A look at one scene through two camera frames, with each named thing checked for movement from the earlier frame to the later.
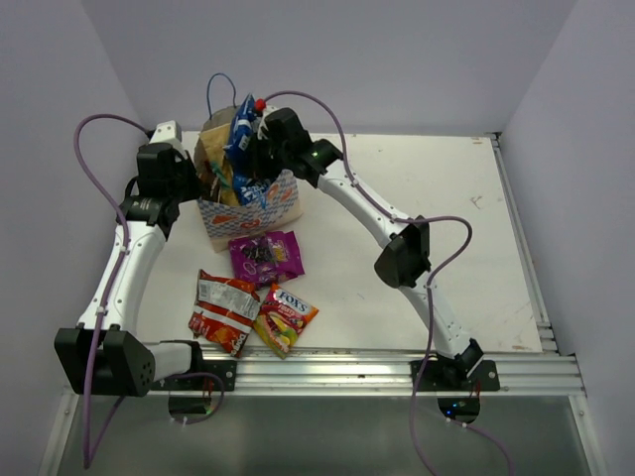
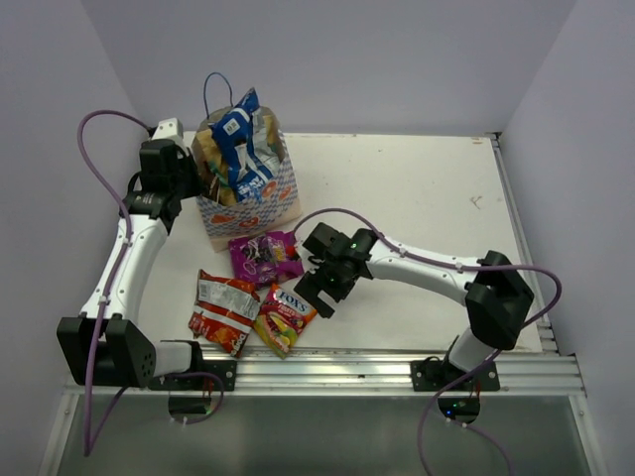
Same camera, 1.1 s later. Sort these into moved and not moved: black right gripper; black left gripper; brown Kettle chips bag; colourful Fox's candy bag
Moved: black right gripper
Not moved: brown Kettle chips bag; black left gripper; colourful Fox's candy bag
